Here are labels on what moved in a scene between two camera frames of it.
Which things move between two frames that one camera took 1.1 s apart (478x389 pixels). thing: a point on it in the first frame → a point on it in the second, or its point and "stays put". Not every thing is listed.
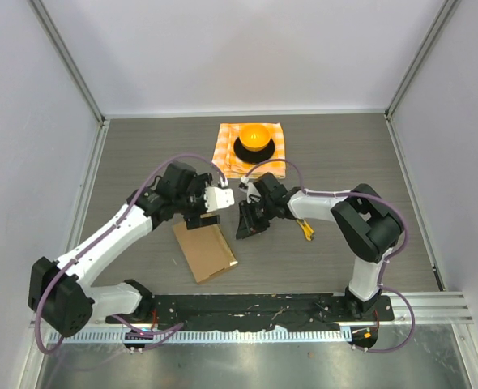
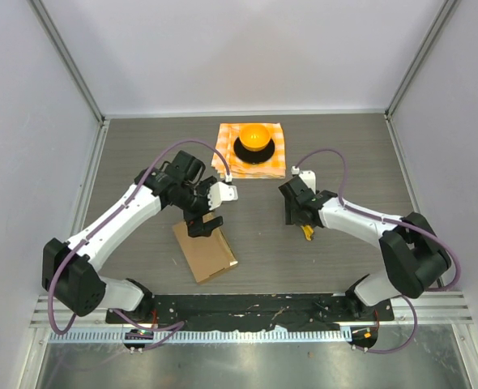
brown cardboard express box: [206, 251] stays put
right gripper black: [248, 218] → [291, 216]
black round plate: [254, 156] stays put
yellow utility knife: [308, 230] stays put
